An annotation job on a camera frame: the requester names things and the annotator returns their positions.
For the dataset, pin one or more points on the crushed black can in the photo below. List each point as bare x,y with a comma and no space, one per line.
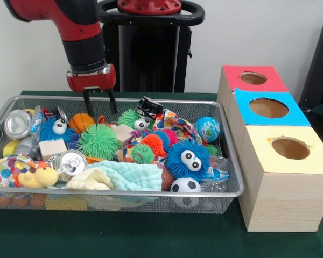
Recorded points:
149,107

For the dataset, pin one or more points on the colourful polka dot cloth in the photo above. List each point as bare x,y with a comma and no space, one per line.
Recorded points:
177,123
2,172

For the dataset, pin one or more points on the blue globe ball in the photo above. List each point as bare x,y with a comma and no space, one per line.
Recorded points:
210,129

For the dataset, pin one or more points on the orange striped tiger plush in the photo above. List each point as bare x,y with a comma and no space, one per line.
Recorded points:
101,119

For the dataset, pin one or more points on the black and white soccer ball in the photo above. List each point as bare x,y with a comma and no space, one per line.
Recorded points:
185,186

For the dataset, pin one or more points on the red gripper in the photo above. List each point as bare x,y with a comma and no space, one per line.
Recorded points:
94,82

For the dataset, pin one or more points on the wooden box with three holes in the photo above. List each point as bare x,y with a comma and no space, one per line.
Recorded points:
285,204

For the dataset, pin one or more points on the beige wedge block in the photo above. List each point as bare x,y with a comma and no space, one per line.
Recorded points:
123,133

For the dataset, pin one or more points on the cream yellow cloth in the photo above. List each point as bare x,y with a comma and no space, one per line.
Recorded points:
88,182

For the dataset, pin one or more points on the blue spiky ball with eyes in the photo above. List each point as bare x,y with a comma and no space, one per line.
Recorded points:
177,161

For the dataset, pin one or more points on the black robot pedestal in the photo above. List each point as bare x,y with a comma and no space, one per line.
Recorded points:
150,59

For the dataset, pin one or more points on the silver metal can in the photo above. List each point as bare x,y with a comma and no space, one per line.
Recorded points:
17,125

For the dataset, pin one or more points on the orange basketball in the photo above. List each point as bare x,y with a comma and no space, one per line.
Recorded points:
82,122

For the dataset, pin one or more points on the yellow plush duck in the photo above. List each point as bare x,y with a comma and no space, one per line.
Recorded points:
40,177

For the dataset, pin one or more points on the light wooden block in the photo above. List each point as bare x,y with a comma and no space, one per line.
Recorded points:
52,150

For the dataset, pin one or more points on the black upright panel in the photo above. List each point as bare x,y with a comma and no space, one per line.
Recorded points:
319,67

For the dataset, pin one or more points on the large green spiky ball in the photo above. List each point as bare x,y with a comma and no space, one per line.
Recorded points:
99,143

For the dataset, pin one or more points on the small blue spiky ball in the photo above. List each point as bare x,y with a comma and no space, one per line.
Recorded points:
56,129

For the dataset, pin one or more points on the crushed printed metal can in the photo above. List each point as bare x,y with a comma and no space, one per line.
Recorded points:
70,162

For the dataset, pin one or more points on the mint green cloth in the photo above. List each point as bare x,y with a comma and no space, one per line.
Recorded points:
134,176

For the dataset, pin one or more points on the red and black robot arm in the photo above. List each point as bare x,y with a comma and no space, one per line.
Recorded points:
70,27

